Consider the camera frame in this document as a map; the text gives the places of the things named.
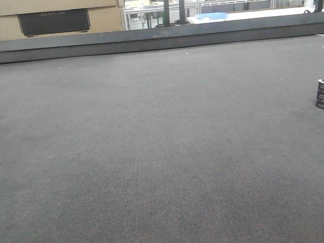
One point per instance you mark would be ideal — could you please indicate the cardboard box with black panel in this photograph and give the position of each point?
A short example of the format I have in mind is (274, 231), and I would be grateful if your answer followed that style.
(47, 24)

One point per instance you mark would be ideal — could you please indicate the blue tray on white table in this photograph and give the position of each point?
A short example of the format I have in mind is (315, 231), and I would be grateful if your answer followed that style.
(211, 17)

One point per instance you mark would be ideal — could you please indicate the white table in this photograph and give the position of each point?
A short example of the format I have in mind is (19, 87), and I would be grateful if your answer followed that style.
(261, 14)

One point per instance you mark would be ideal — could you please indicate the black vertical post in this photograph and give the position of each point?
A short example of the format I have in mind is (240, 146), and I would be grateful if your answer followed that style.
(166, 13)
(182, 12)

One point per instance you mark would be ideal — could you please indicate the upper cardboard box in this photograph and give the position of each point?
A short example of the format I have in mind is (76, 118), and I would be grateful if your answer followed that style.
(15, 7)

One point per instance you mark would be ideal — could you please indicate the dark grey table edge rail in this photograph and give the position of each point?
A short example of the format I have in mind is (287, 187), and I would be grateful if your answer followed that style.
(183, 36)

